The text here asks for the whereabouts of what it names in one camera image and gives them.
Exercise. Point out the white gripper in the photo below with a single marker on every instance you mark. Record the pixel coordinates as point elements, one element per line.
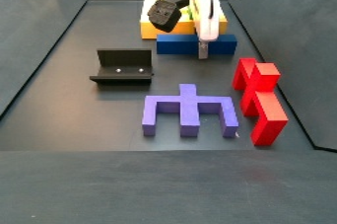
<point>206,12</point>

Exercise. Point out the blue rectangular block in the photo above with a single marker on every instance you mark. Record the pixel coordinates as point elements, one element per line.
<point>186,44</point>

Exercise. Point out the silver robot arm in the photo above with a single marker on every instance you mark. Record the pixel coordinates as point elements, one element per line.
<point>206,14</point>

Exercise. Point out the yellow puzzle board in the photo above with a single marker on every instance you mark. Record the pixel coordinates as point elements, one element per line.
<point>183,17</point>

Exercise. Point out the green rectangular block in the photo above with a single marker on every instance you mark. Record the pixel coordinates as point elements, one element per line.
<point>190,14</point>

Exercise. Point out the red zigzag block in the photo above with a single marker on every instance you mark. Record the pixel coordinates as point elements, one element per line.
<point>256,79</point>

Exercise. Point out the purple branched block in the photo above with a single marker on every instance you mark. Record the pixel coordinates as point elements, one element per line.
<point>190,106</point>

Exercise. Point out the black angle bracket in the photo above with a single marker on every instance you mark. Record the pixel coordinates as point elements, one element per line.
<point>125,65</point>

